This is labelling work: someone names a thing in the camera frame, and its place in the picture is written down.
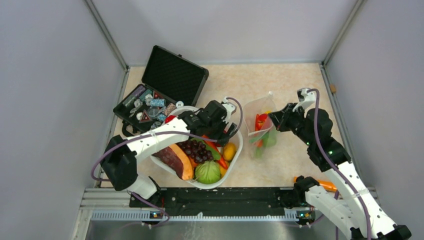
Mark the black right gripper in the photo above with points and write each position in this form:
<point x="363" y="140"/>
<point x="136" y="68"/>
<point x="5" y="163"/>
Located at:
<point x="280" y="118"/>

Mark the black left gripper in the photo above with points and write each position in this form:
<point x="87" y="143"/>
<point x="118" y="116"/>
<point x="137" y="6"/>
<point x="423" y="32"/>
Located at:
<point x="223" y="138"/>

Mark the small red toy tomato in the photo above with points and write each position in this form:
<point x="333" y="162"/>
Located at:
<point x="268" y="123"/>

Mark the orange toy carrot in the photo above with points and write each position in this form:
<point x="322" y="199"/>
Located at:
<point x="211" y="146"/>
<point x="259" y="122"/>

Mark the clear zip top bag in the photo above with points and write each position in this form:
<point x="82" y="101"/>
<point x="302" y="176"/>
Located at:
<point x="260" y="105"/>

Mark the green toy cucumber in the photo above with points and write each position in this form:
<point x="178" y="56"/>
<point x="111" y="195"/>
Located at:
<point x="269" y="140"/>

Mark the red toy bell pepper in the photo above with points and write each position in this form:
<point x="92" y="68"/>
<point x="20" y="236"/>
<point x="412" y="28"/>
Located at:
<point x="169" y="118"/>

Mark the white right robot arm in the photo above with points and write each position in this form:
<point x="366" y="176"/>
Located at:
<point x="357" y="214"/>

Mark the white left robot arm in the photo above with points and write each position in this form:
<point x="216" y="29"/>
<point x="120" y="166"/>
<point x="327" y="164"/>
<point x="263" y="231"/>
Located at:
<point x="122" y="156"/>

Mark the white plastic basket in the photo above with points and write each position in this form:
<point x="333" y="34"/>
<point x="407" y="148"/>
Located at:
<point x="237" y="139"/>

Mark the purple toy grapes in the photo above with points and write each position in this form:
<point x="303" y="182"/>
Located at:
<point x="196" y="149"/>

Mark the green toy lettuce leaf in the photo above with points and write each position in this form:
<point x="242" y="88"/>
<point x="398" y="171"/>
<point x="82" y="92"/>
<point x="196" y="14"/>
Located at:
<point x="215" y="156"/>

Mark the red toy chili pepper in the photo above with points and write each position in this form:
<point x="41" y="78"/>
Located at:
<point x="223" y="163"/>

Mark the large green toy cabbage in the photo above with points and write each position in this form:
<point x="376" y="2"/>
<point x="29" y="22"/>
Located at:
<point x="207" y="172"/>

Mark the black foam-lined case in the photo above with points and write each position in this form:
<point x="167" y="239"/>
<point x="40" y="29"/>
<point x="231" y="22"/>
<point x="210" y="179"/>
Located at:
<point x="167" y="79"/>

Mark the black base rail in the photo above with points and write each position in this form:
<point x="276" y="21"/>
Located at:
<point x="233" y="202"/>

